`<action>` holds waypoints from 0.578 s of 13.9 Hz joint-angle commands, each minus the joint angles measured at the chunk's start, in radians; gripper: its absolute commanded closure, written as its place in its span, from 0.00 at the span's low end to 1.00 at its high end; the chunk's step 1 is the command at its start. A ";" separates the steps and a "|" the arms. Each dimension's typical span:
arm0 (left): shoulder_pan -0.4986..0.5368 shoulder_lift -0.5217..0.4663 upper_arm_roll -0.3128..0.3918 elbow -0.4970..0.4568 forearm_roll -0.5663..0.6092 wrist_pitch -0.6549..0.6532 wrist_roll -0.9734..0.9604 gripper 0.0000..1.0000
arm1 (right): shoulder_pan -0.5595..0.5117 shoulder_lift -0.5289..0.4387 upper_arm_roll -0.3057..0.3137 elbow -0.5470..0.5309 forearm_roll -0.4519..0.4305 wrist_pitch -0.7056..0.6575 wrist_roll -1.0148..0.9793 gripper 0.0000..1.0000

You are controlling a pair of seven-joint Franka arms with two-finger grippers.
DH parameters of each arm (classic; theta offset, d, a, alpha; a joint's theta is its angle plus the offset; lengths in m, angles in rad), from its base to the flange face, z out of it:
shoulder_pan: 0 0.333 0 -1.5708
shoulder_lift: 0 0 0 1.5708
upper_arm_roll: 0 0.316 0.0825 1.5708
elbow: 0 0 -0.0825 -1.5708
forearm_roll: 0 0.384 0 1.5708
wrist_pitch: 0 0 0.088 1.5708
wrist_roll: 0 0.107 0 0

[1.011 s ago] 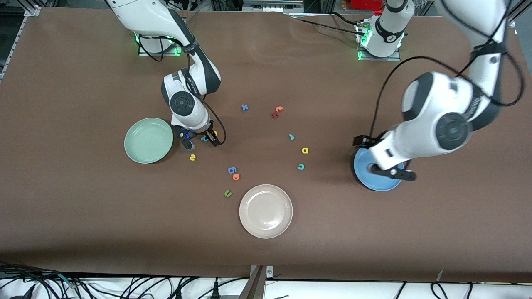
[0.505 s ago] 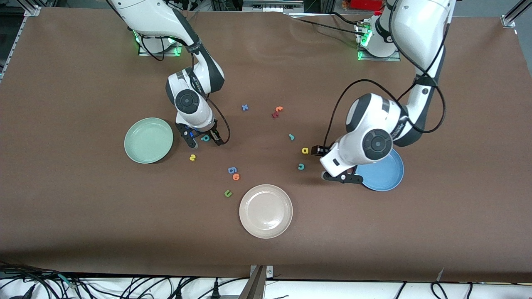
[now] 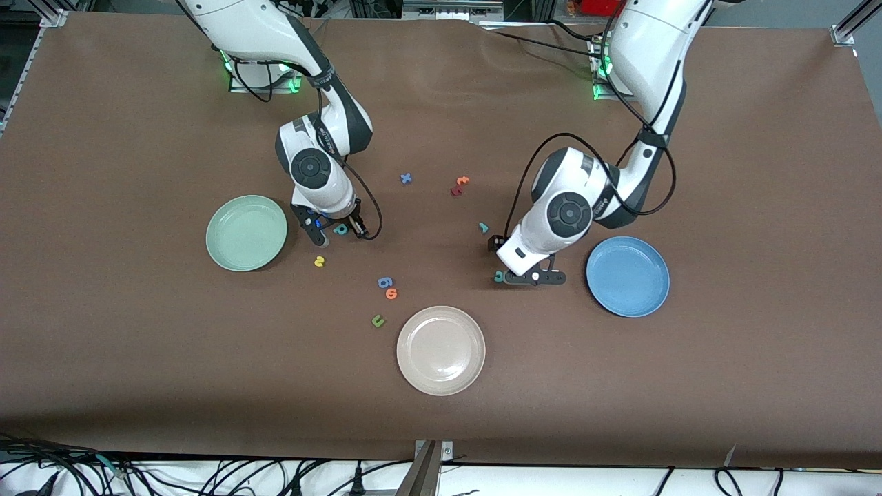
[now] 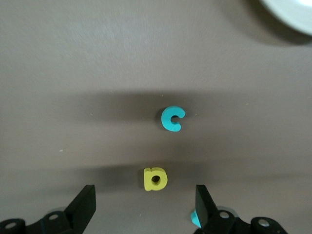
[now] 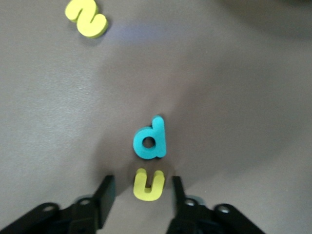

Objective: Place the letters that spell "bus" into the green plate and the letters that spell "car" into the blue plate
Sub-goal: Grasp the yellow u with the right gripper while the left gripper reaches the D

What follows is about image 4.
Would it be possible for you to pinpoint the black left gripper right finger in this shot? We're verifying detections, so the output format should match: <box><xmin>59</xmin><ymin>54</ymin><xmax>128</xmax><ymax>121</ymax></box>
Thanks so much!
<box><xmin>194</xmin><ymin>184</ymin><xmax>290</xmax><ymax>234</ymax></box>

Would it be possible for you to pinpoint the yellow letter d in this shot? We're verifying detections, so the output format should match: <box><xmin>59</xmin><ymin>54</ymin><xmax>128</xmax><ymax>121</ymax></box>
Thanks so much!
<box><xmin>143</xmin><ymin>167</ymin><xmax>169</xmax><ymax>192</ymax></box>

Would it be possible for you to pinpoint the teal letter c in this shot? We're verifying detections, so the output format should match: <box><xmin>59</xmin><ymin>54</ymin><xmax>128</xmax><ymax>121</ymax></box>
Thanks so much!
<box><xmin>160</xmin><ymin>105</ymin><xmax>187</xmax><ymax>132</ymax></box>

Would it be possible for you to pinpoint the beige plate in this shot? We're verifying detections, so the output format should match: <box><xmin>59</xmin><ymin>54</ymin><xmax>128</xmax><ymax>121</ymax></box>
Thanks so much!
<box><xmin>258</xmin><ymin>0</ymin><xmax>312</xmax><ymax>37</ymax></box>

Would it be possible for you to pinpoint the brown table cover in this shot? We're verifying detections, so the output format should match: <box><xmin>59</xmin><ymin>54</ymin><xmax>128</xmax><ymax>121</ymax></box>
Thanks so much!
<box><xmin>0</xmin><ymin>0</ymin><xmax>312</xmax><ymax>234</ymax></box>

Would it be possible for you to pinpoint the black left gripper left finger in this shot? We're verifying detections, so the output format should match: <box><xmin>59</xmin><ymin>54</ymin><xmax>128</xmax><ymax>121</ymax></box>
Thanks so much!
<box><xmin>0</xmin><ymin>184</ymin><xmax>97</xmax><ymax>234</ymax></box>

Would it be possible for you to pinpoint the teal letter r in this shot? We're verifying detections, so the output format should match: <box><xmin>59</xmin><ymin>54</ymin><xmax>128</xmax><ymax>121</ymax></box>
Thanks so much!
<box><xmin>190</xmin><ymin>210</ymin><xmax>202</xmax><ymax>229</ymax></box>

